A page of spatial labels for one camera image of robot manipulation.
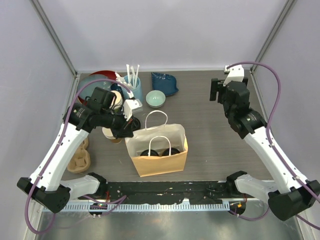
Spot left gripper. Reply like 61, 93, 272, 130
100, 106, 135, 140

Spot dark blue leaf-shaped plate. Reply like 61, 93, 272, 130
151, 72, 179, 96

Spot red round plate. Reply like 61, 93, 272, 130
77, 70, 124, 104

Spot purple cable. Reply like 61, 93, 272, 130
226, 61, 320, 230
24, 79, 135, 235

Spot light blue straw holder cup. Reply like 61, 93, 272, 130
121, 77, 144, 103

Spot cardboard cup carrier stack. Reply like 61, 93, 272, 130
66, 138, 91, 174

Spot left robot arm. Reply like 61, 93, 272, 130
17, 87, 142, 214

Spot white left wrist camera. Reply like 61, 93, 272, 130
123, 99, 143, 122

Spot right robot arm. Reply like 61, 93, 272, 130
209, 78, 320, 221

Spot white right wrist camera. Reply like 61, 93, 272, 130
223, 64, 245, 87

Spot black lid stack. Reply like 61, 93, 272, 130
131, 117, 141, 132

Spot green paper cup stack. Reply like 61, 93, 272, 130
111, 90, 123, 109

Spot pale green ceramic bowl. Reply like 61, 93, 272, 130
145, 90, 166, 108

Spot brown paper cup stack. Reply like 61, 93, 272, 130
102, 127, 122, 144

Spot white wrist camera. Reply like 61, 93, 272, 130
223, 64, 245, 87
123, 99, 143, 122

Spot brown paper bag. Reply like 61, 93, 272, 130
125, 119, 188, 177

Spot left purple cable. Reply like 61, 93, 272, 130
24, 79, 135, 235

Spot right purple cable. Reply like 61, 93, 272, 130
226, 61, 320, 230

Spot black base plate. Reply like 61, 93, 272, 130
77, 180, 256, 205

